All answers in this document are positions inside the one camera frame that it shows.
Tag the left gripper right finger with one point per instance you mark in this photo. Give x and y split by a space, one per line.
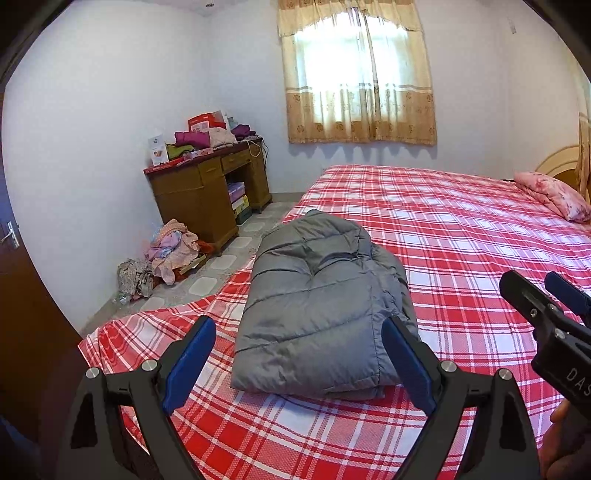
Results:
501 445

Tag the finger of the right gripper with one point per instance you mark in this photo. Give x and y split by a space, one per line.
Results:
574 299
543 314

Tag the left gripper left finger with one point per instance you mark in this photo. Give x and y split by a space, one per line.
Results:
119 426

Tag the grey puffer jacket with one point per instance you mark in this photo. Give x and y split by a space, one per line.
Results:
320 291

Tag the pile of clothes on floor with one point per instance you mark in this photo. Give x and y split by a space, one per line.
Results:
173 248

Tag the folded clothes on desk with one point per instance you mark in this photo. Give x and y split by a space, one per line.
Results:
209 140

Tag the person's right hand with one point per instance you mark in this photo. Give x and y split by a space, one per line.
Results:
565 451

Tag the pink floral pillow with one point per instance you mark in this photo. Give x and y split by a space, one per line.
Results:
556 195

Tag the brown wooden door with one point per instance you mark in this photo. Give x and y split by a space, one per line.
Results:
36 340

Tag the wooden headboard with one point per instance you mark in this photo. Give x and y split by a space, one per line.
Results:
571 164

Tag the grey patterned cloth on floor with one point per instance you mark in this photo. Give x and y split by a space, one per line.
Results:
135 280

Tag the brown wooden desk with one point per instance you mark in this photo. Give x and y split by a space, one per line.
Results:
195 192

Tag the beige window curtain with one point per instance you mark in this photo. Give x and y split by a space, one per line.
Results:
356 72

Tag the white card on desk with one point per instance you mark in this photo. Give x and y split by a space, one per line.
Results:
157 150

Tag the red box on desk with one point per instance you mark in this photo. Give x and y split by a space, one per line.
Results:
206 121

